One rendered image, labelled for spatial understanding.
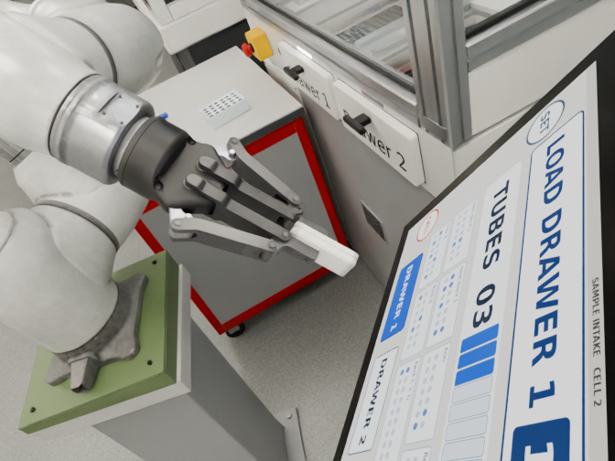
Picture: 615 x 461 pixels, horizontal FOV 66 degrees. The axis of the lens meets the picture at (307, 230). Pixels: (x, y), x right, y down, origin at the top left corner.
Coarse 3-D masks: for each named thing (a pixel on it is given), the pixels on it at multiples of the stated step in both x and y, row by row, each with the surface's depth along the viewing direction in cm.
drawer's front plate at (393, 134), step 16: (336, 96) 100; (352, 96) 92; (352, 112) 96; (368, 112) 88; (384, 112) 85; (368, 128) 92; (384, 128) 84; (400, 128) 80; (368, 144) 97; (384, 144) 88; (400, 144) 82; (416, 144) 79; (400, 160) 86; (416, 160) 81; (416, 176) 83
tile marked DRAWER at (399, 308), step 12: (408, 264) 51; (420, 264) 47; (408, 276) 49; (396, 288) 50; (408, 288) 47; (396, 300) 48; (408, 300) 45; (396, 312) 47; (396, 324) 45; (384, 336) 46
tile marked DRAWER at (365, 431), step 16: (384, 352) 44; (384, 368) 42; (368, 384) 44; (384, 384) 41; (368, 400) 42; (384, 400) 39; (368, 416) 40; (368, 432) 39; (352, 448) 40; (368, 448) 37
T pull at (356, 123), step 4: (344, 116) 91; (348, 116) 90; (356, 116) 90; (360, 116) 89; (364, 116) 89; (344, 120) 91; (348, 120) 90; (352, 120) 89; (356, 120) 89; (360, 120) 89; (364, 120) 88; (368, 120) 88; (348, 124) 90; (352, 124) 88; (356, 124) 88; (360, 124) 87; (364, 124) 88; (352, 128) 89; (356, 128) 87; (360, 128) 86; (364, 128) 86; (360, 132) 86; (364, 132) 86
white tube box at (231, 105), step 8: (224, 96) 140; (232, 96) 138; (240, 96) 137; (208, 104) 138; (216, 104) 137; (224, 104) 136; (232, 104) 134; (240, 104) 135; (200, 112) 137; (208, 112) 137; (216, 112) 134; (224, 112) 133; (232, 112) 135; (240, 112) 136; (208, 120) 133; (216, 120) 133; (224, 120) 135; (216, 128) 135
